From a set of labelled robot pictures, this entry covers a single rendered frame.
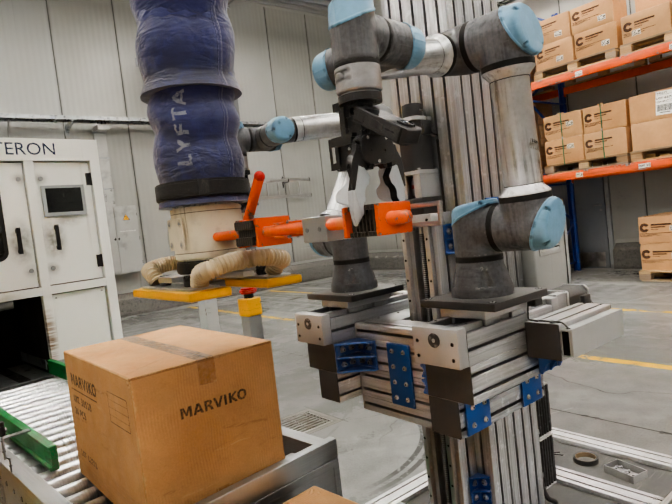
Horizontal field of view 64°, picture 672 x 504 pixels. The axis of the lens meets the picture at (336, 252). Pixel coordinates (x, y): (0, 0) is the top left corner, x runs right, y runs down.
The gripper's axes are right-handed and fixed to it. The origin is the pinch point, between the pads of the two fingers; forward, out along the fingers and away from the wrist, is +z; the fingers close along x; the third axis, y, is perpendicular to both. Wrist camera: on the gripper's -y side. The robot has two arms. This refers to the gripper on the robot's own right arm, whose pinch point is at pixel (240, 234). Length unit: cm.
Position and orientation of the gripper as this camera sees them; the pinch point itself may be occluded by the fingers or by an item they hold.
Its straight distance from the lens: 175.5
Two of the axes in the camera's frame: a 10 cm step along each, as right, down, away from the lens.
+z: 1.1, 9.9, 0.5
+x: 7.6, -1.2, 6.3
